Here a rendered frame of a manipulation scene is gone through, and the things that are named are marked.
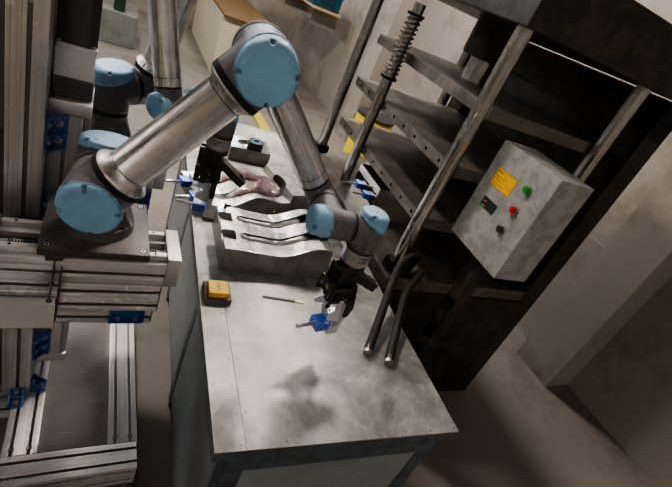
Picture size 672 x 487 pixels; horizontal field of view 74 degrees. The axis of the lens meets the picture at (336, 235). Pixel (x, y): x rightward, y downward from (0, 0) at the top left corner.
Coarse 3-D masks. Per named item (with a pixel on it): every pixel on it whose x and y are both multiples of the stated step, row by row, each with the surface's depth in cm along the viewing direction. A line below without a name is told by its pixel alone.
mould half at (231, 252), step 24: (216, 216) 160; (264, 216) 168; (288, 216) 170; (216, 240) 155; (240, 240) 149; (312, 240) 158; (336, 240) 179; (240, 264) 148; (264, 264) 151; (288, 264) 154; (312, 264) 157
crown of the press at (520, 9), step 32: (448, 0) 196; (480, 0) 156; (512, 0) 143; (544, 0) 132; (576, 0) 136; (608, 0) 139; (480, 32) 200; (512, 32) 195; (544, 32) 139; (576, 32) 142; (608, 32) 146; (640, 32) 150; (480, 64) 207; (608, 64) 154; (640, 64) 158
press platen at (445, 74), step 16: (416, 48) 254; (416, 64) 209; (432, 64) 210; (448, 64) 246; (432, 80) 196; (448, 80) 187; (464, 80) 205; (464, 96) 176; (512, 96) 231; (496, 112) 164; (512, 112) 172; (528, 112) 195; (544, 112) 225; (512, 128) 171; (528, 128) 173; (544, 128) 175; (560, 128) 190; (560, 144) 183; (576, 144) 186; (592, 144) 189
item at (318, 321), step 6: (324, 312) 125; (330, 312) 125; (312, 318) 123; (318, 318) 123; (324, 318) 124; (300, 324) 119; (306, 324) 120; (312, 324) 122; (318, 324) 121; (324, 324) 122; (330, 324) 123; (318, 330) 122; (324, 330) 124; (330, 330) 125; (336, 330) 126
